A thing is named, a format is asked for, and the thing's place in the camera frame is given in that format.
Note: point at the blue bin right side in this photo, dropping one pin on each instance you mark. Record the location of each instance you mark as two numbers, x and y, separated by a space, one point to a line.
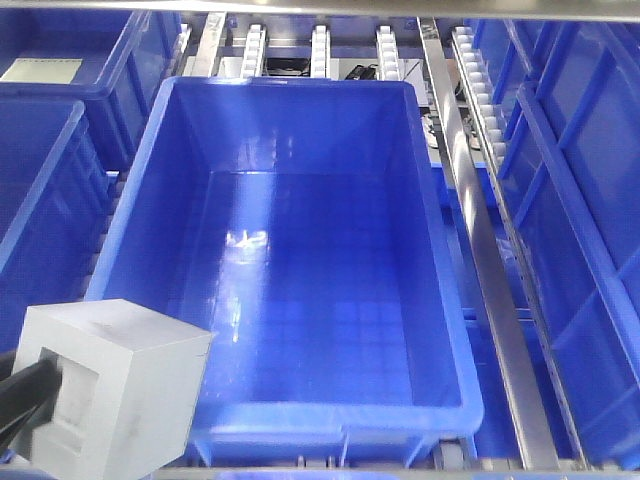
570 180

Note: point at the blue bin left back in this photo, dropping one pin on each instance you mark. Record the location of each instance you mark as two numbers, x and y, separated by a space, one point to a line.
111 60

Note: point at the steel divider rail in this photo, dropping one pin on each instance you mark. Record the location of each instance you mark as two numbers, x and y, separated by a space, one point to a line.
535 441

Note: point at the black power adapter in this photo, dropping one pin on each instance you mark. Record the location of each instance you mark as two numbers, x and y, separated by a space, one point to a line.
362 72

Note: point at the target blue bin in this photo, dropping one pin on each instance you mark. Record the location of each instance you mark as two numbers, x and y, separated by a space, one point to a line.
300 222

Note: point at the white roller track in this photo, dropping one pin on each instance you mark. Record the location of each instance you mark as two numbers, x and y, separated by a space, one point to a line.
387 52

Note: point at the blue bin left front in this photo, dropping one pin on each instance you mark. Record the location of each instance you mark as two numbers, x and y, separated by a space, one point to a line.
55 197

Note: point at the gray cube base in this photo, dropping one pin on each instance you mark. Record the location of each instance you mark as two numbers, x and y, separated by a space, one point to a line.
131 377

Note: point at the black gripper finger view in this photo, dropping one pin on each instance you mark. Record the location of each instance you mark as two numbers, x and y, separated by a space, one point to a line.
24 392

